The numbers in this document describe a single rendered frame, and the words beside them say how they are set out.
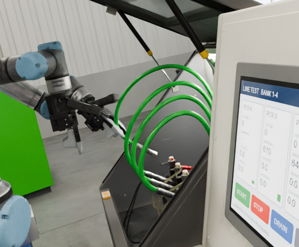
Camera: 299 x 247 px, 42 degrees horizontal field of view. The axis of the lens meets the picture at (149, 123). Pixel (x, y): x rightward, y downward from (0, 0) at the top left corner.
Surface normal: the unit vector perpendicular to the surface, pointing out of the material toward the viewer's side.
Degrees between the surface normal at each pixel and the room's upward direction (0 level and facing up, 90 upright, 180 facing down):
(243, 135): 76
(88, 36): 90
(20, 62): 90
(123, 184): 90
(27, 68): 90
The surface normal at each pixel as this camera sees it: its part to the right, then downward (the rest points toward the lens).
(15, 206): 0.97, 0.00
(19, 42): 0.36, 0.14
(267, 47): -0.98, 0.00
